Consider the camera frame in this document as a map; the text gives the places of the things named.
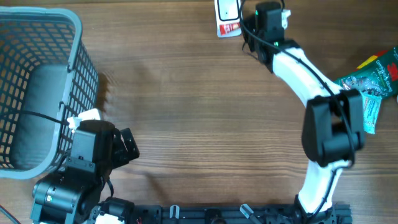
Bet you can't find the red sauce bottle green cap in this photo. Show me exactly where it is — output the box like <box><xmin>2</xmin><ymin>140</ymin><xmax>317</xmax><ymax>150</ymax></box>
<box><xmin>356</xmin><ymin>50</ymin><xmax>387</xmax><ymax>70</ymax></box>

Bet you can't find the green 3M gloves package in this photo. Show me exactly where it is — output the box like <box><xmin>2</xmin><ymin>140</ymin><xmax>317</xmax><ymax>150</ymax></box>
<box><xmin>334</xmin><ymin>46</ymin><xmax>397</xmax><ymax>98</ymax></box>

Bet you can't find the red Nescafe coffee stick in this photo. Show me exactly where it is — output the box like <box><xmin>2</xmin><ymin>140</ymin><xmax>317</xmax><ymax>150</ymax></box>
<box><xmin>219</xmin><ymin>22</ymin><xmax>240</xmax><ymax>35</ymax></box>

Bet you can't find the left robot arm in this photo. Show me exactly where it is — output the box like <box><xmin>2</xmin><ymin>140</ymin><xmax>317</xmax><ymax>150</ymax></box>
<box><xmin>30</xmin><ymin>120</ymin><xmax>140</xmax><ymax>223</ymax></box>

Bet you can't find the white barcode scanner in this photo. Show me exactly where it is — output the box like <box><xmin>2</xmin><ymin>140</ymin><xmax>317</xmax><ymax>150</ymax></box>
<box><xmin>214</xmin><ymin>0</ymin><xmax>242</xmax><ymax>38</ymax></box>

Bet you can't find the mint green tissue pack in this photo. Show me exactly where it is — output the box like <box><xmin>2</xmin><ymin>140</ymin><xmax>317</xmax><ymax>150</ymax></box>
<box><xmin>361</xmin><ymin>93</ymin><xmax>382</xmax><ymax>134</ymax></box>

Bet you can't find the black aluminium mounting rail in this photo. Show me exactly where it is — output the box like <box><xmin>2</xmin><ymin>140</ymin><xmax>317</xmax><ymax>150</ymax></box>
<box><xmin>90</xmin><ymin>203</ymin><xmax>354</xmax><ymax>224</ymax></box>

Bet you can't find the grey plastic mesh basket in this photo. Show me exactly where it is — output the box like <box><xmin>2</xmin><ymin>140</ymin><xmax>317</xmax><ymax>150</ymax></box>
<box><xmin>1</xmin><ymin>7</ymin><xmax>99</xmax><ymax>180</ymax></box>

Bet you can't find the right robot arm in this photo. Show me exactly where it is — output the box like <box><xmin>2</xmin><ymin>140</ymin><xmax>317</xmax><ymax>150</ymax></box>
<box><xmin>240</xmin><ymin>1</ymin><xmax>365</xmax><ymax>222</ymax></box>

